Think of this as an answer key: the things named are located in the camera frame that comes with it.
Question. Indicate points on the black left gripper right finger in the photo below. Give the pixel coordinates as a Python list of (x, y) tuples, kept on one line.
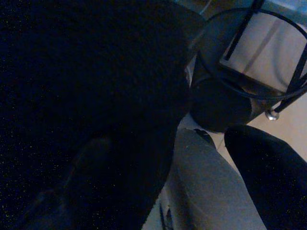
[(271, 182)]

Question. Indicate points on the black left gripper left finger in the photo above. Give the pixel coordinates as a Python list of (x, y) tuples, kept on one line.
[(81, 182)]

